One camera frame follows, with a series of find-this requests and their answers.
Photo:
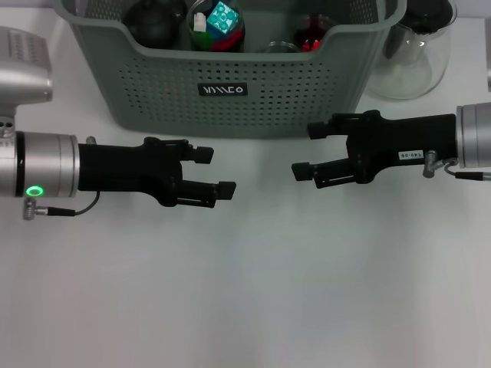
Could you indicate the white notched toy brick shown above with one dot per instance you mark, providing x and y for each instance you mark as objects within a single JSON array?
[{"x": 198, "y": 22}]

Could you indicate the orange-red sloped toy brick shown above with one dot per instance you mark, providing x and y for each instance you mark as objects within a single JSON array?
[{"x": 311, "y": 46}]

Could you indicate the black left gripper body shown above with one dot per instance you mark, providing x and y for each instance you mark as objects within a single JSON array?
[{"x": 126, "y": 168}]

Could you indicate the black round teapot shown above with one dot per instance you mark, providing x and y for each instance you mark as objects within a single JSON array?
[{"x": 153, "y": 27}]

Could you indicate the teal square toy brick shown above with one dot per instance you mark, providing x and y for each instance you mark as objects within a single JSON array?
[{"x": 222, "y": 17}]

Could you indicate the glass teacup with black sleeve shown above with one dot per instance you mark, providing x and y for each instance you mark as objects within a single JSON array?
[
  {"x": 303, "y": 32},
  {"x": 280, "y": 48},
  {"x": 238, "y": 42}
]

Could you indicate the right gripper silver fitting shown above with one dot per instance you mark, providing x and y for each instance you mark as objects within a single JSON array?
[{"x": 430, "y": 164}]

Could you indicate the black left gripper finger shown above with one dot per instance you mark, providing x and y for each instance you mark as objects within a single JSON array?
[
  {"x": 203, "y": 154},
  {"x": 226, "y": 189}
]

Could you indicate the dark red toy brick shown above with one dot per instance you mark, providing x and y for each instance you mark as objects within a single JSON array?
[{"x": 230, "y": 41}]

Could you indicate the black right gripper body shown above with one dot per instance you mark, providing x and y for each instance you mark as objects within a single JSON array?
[{"x": 399, "y": 145}]

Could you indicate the gripper silver fitting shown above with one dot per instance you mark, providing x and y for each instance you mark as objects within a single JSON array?
[
  {"x": 430, "y": 164},
  {"x": 90, "y": 140}
]

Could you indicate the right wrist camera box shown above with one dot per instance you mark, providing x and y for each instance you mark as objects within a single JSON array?
[{"x": 489, "y": 80}]

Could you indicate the left gripper silver fitting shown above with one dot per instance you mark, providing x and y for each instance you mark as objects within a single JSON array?
[{"x": 90, "y": 140}]

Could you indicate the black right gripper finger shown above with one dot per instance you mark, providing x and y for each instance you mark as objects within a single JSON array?
[
  {"x": 318, "y": 129},
  {"x": 303, "y": 170}
]

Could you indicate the grey-green perforated storage bin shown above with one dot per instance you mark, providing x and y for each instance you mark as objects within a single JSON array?
[{"x": 230, "y": 115}]

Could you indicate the glass carafe with black lid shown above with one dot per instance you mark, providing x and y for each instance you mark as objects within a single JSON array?
[{"x": 414, "y": 65}]

